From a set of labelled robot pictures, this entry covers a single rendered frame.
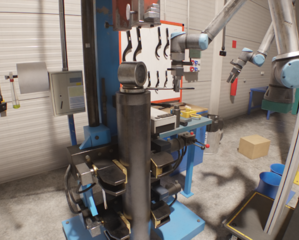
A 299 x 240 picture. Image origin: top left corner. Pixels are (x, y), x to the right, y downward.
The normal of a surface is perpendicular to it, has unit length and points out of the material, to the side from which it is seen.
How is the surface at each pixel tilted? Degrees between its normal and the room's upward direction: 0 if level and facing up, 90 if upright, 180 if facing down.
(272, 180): 90
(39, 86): 124
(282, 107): 90
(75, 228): 0
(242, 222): 0
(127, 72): 81
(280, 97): 70
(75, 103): 90
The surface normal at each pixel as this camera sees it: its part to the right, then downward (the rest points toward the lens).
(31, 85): 0.52, 0.64
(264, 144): 0.34, 0.29
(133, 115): 0.06, 0.30
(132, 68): -0.40, -0.26
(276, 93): -0.72, -0.14
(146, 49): 0.58, 0.25
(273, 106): -0.76, 0.19
